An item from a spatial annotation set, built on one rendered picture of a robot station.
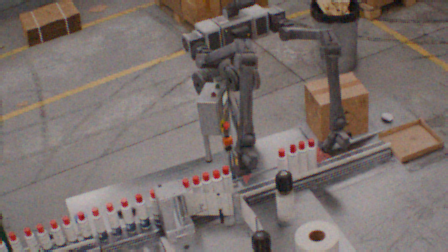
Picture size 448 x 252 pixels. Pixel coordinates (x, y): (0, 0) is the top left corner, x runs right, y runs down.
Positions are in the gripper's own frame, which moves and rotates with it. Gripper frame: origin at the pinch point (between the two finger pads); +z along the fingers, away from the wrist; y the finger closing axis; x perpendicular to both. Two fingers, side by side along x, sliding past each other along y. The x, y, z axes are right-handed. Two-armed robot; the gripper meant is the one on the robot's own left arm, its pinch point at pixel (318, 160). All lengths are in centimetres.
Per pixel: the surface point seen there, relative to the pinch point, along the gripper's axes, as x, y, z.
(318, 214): -8.4, 31.8, 14.1
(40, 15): -46, -459, 125
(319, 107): -0.2, -22.5, -20.6
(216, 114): -70, 1, -5
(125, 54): 24, -347, 97
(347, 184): 15.0, 13.4, 1.8
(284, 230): -23.6, 34.2, 26.2
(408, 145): 51, 1, -28
